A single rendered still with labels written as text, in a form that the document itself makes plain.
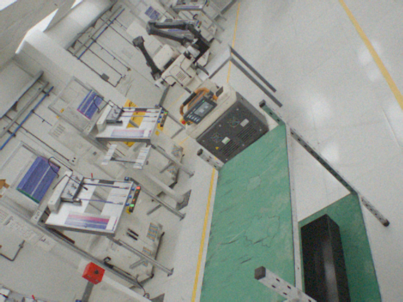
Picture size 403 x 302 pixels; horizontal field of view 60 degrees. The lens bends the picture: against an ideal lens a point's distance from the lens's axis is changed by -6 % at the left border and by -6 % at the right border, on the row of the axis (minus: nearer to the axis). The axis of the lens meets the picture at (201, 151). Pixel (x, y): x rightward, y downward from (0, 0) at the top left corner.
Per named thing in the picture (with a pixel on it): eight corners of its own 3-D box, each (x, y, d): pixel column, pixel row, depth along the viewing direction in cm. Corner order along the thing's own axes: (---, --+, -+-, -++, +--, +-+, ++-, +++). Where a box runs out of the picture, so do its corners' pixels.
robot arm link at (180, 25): (147, 32, 336) (150, 23, 328) (144, 29, 339) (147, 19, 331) (185, 31, 361) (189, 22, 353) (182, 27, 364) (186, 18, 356)
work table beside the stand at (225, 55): (282, 105, 398) (229, 56, 370) (236, 145, 425) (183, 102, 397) (276, 89, 436) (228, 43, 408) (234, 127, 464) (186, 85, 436)
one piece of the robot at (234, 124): (279, 138, 326) (210, 76, 297) (235, 175, 348) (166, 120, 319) (273, 120, 354) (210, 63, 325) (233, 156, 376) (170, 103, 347)
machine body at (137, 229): (167, 227, 434) (125, 199, 412) (154, 279, 380) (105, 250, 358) (136, 248, 469) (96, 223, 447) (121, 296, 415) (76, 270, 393)
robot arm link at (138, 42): (132, 43, 332) (142, 38, 332) (131, 39, 343) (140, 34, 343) (155, 82, 358) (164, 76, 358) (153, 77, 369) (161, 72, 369)
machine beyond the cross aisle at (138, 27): (223, 39, 804) (157, -21, 738) (220, 54, 741) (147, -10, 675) (183, 77, 877) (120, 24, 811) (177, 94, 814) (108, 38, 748)
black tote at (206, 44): (172, 87, 383) (164, 80, 379) (173, 80, 398) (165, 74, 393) (210, 47, 360) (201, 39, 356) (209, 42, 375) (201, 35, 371)
